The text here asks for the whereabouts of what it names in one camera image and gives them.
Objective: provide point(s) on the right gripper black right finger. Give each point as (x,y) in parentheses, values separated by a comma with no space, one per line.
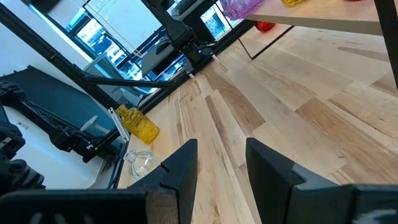
(280,193)

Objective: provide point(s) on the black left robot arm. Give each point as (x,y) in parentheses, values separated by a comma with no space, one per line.
(182,34)

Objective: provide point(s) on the clear embossed glass bottle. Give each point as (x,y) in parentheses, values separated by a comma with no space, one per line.
(140,165)

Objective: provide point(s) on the red cone glass vase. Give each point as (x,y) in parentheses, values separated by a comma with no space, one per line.
(264,26)

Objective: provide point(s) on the yellow textured glass bottle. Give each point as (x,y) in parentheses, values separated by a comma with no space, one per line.
(140,126)

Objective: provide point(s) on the purple ribbed glass bottle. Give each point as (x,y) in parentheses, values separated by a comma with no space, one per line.
(239,7)

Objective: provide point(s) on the wooden shelf black metal frame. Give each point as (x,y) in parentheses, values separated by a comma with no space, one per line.
(326,15)

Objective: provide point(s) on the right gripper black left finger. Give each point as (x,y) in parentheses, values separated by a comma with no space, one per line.
(177,186)

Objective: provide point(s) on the silver table edge bracket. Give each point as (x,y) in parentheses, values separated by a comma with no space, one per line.
(119,124)

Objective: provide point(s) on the large window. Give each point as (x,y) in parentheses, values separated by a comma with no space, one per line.
(102,40)

